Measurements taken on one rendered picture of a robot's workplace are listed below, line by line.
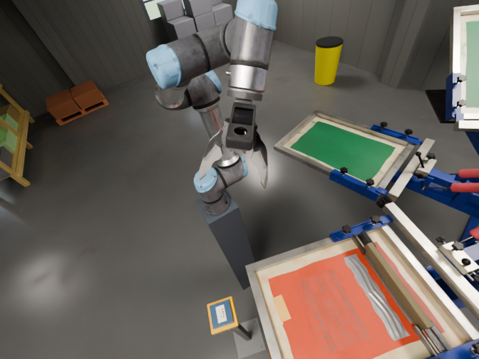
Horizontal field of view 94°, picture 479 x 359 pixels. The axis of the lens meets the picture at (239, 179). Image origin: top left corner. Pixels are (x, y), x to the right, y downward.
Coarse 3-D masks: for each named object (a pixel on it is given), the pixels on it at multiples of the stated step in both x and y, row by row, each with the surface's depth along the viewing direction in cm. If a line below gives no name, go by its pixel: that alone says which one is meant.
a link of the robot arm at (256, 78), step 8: (232, 72) 41; (240, 72) 40; (248, 72) 40; (256, 72) 40; (264, 72) 41; (232, 80) 42; (240, 80) 41; (248, 80) 41; (256, 80) 41; (264, 80) 42; (232, 88) 43; (240, 88) 41; (248, 88) 41; (256, 88) 41; (264, 88) 44
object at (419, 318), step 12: (372, 252) 104; (384, 264) 99; (384, 276) 100; (396, 276) 95; (396, 288) 94; (408, 300) 89; (408, 312) 91; (420, 312) 86; (420, 324) 86; (432, 324) 83
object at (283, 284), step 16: (336, 256) 115; (384, 256) 111; (288, 272) 114; (304, 272) 112; (320, 272) 111; (336, 272) 110; (352, 272) 109; (272, 288) 110; (288, 288) 109; (352, 288) 104; (288, 304) 104; (288, 320) 100
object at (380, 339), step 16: (384, 288) 102; (368, 304) 99; (304, 320) 99; (368, 320) 96; (432, 320) 92; (288, 336) 96; (304, 336) 95; (384, 336) 91; (416, 336) 90; (304, 352) 92; (320, 352) 91; (336, 352) 90; (352, 352) 90; (368, 352) 89; (384, 352) 88
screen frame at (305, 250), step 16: (320, 240) 118; (400, 240) 111; (272, 256) 117; (288, 256) 115; (416, 272) 102; (256, 288) 108; (432, 288) 96; (256, 304) 103; (448, 304) 92; (464, 320) 88; (272, 336) 94; (464, 336) 87; (272, 352) 91
